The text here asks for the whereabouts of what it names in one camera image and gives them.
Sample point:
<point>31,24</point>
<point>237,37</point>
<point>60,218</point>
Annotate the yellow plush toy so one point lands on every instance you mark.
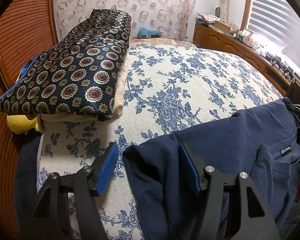
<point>17,123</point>

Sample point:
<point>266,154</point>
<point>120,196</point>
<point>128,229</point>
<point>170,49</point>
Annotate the wooden louvered wardrobe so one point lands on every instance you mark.
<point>15,30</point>

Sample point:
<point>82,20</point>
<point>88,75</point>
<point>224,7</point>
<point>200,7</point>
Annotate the beige lace curtain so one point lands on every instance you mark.
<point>225,2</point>

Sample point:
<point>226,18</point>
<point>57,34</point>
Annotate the dark medallion patterned cloth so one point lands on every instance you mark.
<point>65,67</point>

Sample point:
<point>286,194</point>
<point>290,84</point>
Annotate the floral blanket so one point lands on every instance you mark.
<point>165,42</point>

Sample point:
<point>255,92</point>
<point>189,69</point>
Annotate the striped window blind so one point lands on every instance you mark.
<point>272,17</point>

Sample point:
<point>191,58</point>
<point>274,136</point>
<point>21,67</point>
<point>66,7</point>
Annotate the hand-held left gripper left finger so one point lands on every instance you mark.
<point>107,170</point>

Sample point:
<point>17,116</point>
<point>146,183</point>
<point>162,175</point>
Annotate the small cardboard box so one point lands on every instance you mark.
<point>150,36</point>

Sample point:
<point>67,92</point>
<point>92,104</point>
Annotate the stack of patterned boxes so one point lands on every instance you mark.
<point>207,18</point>

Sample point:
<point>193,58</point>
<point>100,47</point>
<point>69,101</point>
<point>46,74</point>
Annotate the open cardboard box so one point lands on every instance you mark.
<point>223,27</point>

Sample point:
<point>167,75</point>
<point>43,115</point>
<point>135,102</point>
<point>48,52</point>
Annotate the wooden cabinet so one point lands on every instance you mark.
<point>215,40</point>

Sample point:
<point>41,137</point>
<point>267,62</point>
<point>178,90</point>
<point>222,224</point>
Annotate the navy printed t-shirt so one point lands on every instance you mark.
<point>160,170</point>

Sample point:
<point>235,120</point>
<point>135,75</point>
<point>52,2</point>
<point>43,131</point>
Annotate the blue and white floral bedsheet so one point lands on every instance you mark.
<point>177,85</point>

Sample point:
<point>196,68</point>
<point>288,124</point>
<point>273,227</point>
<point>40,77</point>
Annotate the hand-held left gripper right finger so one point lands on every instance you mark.
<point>190,170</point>

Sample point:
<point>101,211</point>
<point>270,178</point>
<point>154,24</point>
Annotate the black tools on cabinet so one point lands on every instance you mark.
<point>282,66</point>

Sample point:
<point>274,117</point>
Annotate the pink kettle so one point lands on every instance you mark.
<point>250,38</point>

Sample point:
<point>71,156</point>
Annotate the dark oval object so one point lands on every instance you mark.
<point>217,11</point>

